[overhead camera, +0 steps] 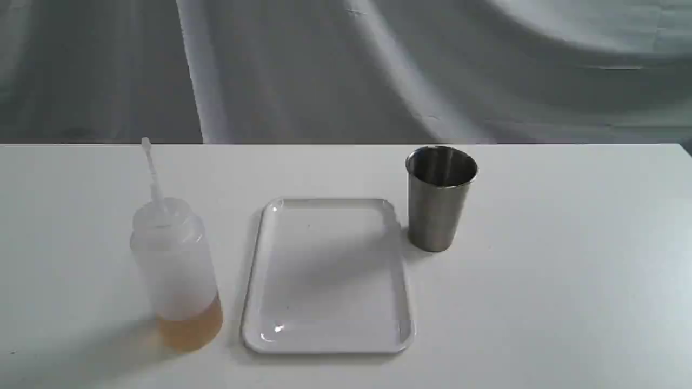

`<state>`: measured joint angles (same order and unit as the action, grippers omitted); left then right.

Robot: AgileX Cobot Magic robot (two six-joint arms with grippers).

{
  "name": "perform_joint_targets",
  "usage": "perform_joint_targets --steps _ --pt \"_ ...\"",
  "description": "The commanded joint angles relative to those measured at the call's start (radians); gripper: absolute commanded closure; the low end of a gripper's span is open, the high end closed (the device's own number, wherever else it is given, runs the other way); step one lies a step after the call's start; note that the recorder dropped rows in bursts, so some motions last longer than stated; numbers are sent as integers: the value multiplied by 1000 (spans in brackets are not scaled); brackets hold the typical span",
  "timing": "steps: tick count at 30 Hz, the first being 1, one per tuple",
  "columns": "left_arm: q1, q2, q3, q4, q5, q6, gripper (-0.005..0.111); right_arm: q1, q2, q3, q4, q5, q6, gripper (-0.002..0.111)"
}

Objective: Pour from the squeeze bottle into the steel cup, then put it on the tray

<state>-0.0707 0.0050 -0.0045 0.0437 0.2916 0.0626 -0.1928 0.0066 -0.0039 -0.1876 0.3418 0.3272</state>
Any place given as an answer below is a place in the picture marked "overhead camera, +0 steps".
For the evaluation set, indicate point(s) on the stainless steel cup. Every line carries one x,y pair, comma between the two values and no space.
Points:
439,178

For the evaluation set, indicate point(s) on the grey fabric backdrop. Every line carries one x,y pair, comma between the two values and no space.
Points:
349,72

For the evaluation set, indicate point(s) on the white rectangular plastic tray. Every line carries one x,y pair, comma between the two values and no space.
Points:
328,277

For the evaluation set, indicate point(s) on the translucent squeeze bottle amber liquid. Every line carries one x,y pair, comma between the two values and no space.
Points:
169,243

